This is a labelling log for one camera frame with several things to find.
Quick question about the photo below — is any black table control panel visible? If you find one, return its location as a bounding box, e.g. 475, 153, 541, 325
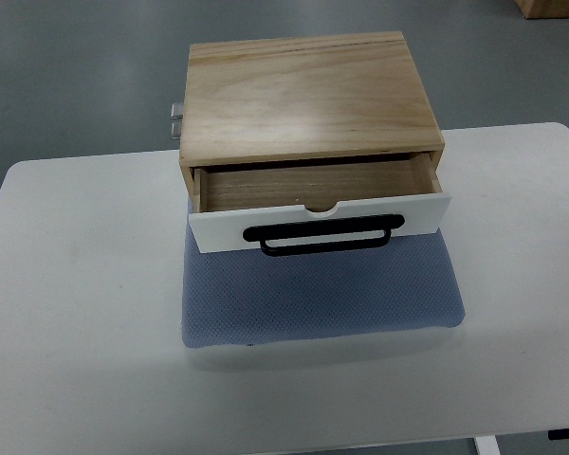
547, 428, 569, 441

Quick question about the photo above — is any white table leg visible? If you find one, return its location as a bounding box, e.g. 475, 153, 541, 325
473, 435, 501, 455

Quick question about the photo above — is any white drawer black handle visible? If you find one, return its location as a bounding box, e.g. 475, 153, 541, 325
186, 152, 451, 253

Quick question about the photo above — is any metal clamp behind cabinet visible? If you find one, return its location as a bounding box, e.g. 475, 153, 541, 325
170, 102, 183, 139

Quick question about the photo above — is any blue-grey foam cushion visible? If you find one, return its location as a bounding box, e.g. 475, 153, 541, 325
181, 195, 465, 348

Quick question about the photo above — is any wooden box in corner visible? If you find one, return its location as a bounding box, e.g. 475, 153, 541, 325
515, 0, 569, 19

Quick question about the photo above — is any wooden drawer cabinet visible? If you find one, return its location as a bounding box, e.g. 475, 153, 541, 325
178, 30, 445, 214

